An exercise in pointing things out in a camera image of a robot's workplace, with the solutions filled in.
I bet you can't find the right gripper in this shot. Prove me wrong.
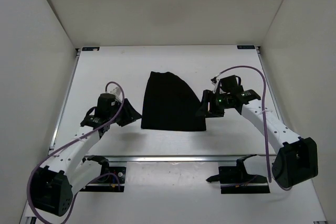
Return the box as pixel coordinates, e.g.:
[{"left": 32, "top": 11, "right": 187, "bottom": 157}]
[{"left": 196, "top": 90, "right": 230, "bottom": 119}]

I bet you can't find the table corner label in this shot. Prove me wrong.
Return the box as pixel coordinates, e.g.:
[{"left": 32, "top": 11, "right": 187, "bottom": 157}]
[
  {"left": 237, "top": 45, "right": 255, "bottom": 50},
  {"left": 81, "top": 47, "right": 100, "bottom": 51}
]

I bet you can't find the aluminium table front rail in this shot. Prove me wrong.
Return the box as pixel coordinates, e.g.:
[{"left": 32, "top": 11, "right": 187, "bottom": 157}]
[{"left": 49, "top": 154, "right": 279, "bottom": 164}]

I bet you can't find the left table corner label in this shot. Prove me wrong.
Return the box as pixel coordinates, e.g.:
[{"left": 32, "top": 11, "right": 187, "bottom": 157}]
[{"left": 81, "top": 47, "right": 100, "bottom": 51}]

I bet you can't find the right table corner label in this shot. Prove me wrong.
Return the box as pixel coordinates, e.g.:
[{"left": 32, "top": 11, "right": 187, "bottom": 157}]
[{"left": 237, "top": 45, "right": 255, "bottom": 50}]

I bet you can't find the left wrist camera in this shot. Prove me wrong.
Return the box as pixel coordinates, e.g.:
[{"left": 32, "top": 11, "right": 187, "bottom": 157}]
[{"left": 108, "top": 87, "right": 123, "bottom": 103}]

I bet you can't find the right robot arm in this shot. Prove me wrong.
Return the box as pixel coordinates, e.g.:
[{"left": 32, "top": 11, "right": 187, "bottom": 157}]
[{"left": 196, "top": 90, "right": 318, "bottom": 189}]

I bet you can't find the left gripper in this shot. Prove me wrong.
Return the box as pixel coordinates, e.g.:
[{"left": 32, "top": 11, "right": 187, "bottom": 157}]
[{"left": 110, "top": 97, "right": 143, "bottom": 126}]

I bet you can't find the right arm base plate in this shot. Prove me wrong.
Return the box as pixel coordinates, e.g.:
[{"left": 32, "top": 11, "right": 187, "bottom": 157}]
[{"left": 206, "top": 154, "right": 270, "bottom": 194}]

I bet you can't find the black skirt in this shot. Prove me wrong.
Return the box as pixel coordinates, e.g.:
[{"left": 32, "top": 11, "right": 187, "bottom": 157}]
[{"left": 141, "top": 71, "right": 206, "bottom": 132}]

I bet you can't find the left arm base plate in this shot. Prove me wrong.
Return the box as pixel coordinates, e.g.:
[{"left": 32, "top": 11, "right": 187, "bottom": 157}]
[{"left": 80, "top": 163, "right": 127, "bottom": 193}]

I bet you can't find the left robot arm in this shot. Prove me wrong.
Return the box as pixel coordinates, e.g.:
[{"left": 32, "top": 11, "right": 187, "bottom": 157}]
[{"left": 28, "top": 93, "right": 142, "bottom": 216}]

